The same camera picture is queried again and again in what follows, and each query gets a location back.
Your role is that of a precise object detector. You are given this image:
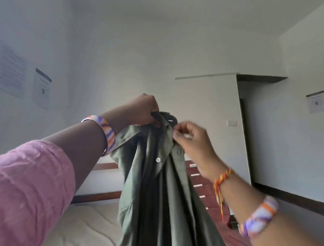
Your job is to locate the white notice with dark header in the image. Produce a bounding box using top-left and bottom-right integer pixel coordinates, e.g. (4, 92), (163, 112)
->
(306, 90), (324, 115)
(32, 67), (53, 111)

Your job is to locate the olive green button shirt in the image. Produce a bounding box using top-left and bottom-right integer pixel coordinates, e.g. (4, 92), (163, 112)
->
(110, 112), (226, 246)

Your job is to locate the person's right hand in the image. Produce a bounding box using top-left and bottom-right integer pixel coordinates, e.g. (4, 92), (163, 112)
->
(172, 121), (229, 183)

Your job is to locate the striped white purple bangle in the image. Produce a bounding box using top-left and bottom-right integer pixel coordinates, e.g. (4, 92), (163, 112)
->
(238, 195), (280, 239)

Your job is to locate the person's left hand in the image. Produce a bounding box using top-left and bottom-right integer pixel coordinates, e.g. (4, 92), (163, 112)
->
(119, 93), (161, 128)

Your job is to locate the person's right forearm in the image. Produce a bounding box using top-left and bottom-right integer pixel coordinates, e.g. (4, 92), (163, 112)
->
(215, 170), (324, 246)

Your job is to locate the bed with beige sheet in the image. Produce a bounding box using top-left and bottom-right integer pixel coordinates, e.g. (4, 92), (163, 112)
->
(43, 202), (123, 246)

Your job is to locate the person's left forearm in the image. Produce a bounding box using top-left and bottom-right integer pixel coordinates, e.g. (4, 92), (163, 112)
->
(43, 109), (133, 194)

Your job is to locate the striped orange purple bangle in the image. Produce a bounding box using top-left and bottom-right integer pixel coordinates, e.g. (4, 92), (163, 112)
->
(81, 115), (117, 157)

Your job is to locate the maroon plastic chair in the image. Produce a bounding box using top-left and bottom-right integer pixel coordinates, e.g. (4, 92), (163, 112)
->
(185, 159), (254, 246)

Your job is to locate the plain white paper notice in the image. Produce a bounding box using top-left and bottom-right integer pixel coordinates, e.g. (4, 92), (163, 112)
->
(0, 41), (29, 100)

